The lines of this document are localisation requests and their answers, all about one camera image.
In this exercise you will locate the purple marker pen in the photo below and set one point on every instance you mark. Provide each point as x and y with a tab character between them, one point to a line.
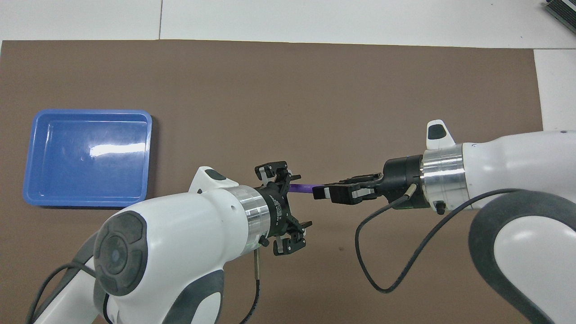
303	188

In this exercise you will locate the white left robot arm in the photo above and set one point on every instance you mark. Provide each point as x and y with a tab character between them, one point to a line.
180	234

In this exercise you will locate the grey ribbed device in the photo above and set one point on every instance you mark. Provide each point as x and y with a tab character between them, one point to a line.
562	11

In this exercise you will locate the brown table mat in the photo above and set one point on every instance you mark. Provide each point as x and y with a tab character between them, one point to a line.
270	90

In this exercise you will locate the blue plastic tray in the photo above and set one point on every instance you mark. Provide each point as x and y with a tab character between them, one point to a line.
90	180

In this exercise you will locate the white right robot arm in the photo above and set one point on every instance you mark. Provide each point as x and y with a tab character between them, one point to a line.
517	162

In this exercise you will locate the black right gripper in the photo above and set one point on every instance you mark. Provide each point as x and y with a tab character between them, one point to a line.
402	182

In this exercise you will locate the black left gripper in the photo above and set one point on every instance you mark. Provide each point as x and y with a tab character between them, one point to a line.
278	209

